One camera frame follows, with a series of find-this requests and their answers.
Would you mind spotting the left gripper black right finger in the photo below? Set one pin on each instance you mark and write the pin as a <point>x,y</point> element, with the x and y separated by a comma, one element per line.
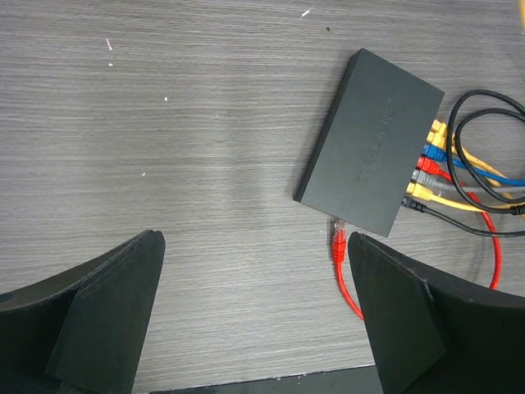
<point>433,332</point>

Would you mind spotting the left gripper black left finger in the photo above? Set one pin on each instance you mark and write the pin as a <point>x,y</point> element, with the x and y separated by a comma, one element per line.
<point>82,330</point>

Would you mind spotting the black network switch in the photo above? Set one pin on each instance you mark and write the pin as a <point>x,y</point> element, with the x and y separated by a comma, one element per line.
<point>369,143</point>

